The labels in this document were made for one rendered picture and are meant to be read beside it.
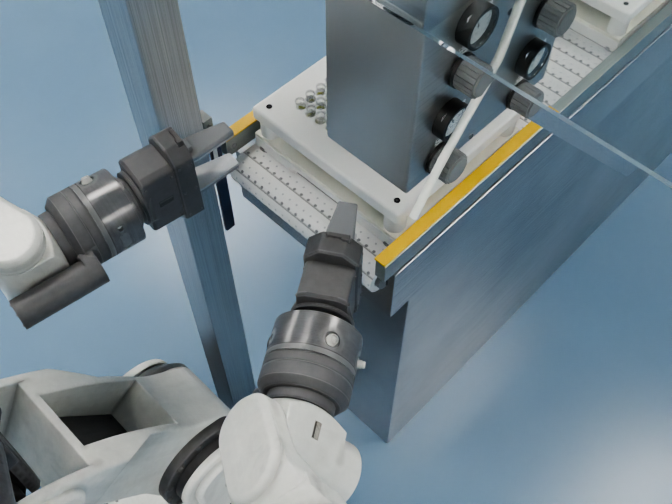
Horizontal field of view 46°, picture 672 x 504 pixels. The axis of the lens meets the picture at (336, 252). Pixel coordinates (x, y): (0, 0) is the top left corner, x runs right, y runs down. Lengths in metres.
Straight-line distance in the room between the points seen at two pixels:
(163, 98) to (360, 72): 0.31
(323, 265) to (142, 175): 0.22
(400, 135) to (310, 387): 0.23
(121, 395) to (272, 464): 0.45
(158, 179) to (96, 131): 1.46
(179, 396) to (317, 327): 0.39
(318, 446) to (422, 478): 1.02
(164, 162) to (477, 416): 1.11
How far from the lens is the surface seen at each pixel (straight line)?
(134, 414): 1.05
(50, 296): 0.84
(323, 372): 0.71
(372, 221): 0.94
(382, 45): 0.64
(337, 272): 0.75
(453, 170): 0.72
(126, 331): 1.90
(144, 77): 0.89
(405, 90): 0.64
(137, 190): 0.86
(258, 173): 1.03
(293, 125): 0.98
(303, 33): 2.50
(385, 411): 1.59
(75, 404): 1.00
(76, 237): 0.84
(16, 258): 0.81
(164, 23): 0.87
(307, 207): 0.99
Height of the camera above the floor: 1.62
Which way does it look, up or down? 56 degrees down
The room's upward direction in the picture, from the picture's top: straight up
